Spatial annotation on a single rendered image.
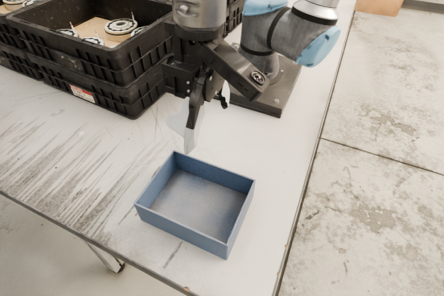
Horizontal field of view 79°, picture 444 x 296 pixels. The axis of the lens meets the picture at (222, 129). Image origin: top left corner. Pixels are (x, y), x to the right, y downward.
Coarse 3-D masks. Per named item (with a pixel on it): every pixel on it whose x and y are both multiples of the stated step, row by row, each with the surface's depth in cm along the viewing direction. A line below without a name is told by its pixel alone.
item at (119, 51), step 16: (48, 0) 82; (144, 0) 83; (160, 0) 82; (16, 16) 75; (32, 32) 72; (48, 32) 68; (144, 32) 68; (80, 48) 66; (96, 48) 63; (112, 48) 62; (128, 48) 65
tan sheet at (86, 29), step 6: (96, 18) 96; (102, 18) 96; (84, 24) 93; (90, 24) 93; (96, 24) 93; (102, 24) 93; (78, 30) 90; (84, 30) 90; (90, 30) 90; (96, 30) 90; (102, 30) 90; (84, 36) 87; (90, 36) 87; (102, 36) 87; (108, 42) 84; (114, 42) 84; (120, 42) 84
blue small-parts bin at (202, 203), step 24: (168, 168) 62; (192, 168) 63; (216, 168) 59; (144, 192) 55; (168, 192) 62; (192, 192) 62; (216, 192) 62; (240, 192) 61; (144, 216) 55; (168, 216) 58; (192, 216) 58; (216, 216) 58; (240, 216) 51; (192, 240) 52; (216, 240) 47
